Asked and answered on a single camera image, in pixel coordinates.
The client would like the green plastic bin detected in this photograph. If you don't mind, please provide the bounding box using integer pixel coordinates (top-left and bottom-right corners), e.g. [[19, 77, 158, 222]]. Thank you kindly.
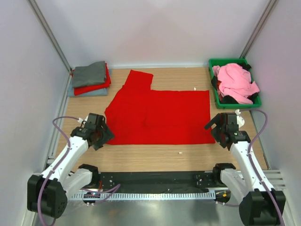
[[208, 58, 261, 109]]

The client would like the white slotted cable duct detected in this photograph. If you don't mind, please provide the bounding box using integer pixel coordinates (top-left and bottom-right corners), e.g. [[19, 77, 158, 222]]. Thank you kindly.
[[70, 191, 216, 201]]

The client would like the right aluminium frame post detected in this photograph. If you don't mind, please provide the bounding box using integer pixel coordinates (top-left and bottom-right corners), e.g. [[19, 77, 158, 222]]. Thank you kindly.
[[239, 0, 279, 58]]

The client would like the left aluminium frame post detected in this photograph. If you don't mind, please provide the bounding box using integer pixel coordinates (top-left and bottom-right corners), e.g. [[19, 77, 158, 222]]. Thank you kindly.
[[27, 0, 71, 73]]

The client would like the folded blue-grey t shirt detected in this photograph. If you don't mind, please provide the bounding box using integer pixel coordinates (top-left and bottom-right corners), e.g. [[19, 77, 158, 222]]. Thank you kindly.
[[67, 86, 108, 97]]

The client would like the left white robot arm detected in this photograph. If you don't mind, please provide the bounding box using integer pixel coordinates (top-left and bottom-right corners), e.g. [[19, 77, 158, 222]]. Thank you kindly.
[[27, 113, 114, 219]]

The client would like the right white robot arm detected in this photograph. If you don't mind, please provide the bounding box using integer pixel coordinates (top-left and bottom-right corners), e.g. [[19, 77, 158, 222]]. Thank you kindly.
[[205, 110, 286, 226]]

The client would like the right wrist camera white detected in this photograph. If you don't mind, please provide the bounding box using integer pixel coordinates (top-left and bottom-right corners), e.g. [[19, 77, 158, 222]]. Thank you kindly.
[[235, 109, 245, 128]]

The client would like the aluminium front rail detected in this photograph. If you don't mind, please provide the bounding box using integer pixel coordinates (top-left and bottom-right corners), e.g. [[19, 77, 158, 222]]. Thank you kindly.
[[28, 170, 286, 191]]

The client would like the aluminium frame post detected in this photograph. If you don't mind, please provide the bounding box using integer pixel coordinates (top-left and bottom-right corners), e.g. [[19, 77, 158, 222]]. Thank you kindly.
[[239, 0, 279, 58], [27, 0, 71, 73]]

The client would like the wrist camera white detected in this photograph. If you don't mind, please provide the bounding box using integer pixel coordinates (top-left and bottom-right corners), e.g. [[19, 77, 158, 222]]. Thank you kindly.
[[235, 109, 245, 128], [77, 118, 86, 123]]

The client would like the folded red t shirt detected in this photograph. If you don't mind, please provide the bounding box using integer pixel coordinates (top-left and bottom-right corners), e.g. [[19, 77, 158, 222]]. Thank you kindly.
[[74, 64, 111, 95]]

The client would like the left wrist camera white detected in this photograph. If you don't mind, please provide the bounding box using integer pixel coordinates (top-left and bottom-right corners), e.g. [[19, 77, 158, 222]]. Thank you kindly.
[[77, 118, 86, 123]]

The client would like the red t shirt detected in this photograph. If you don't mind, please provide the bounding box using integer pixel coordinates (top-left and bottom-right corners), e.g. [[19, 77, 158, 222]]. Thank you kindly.
[[105, 70, 215, 145], [74, 64, 111, 95]]

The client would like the folded grey t shirt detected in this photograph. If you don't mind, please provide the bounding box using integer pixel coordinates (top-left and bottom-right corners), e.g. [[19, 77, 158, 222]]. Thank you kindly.
[[71, 61, 106, 88]]

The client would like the pink t shirt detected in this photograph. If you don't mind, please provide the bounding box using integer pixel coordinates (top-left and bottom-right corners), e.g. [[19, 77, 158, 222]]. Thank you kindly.
[[212, 62, 261, 105]]

